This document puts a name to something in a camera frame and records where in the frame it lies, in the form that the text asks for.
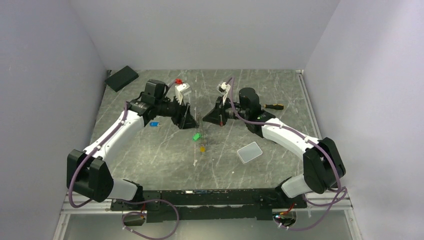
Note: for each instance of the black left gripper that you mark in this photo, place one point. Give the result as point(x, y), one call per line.
point(183, 118)

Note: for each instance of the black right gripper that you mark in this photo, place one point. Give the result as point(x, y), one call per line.
point(217, 115)

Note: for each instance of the green key tag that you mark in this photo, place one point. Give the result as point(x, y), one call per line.
point(197, 136)

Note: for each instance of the blue key tag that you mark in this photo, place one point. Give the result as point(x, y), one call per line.
point(155, 124)

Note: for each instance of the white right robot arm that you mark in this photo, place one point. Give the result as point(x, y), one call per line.
point(322, 164)

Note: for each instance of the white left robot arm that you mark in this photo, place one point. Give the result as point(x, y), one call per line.
point(87, 171)

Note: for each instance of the black box at rear left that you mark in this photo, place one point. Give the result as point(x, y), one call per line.
point(121, 78)

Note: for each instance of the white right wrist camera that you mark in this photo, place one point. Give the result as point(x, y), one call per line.
point(224, 88)

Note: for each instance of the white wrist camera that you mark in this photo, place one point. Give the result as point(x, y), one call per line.
point(182, 90)
point(224, 88)

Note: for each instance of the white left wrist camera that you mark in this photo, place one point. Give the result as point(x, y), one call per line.
point(182, 90)

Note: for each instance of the black yellow handled screwdriver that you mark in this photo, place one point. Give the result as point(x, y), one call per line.
point(278, 107)

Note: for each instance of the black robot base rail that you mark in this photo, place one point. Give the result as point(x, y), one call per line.
point(211, 204)

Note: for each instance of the aluminium frame rail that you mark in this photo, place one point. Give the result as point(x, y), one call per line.
point(329, 200)

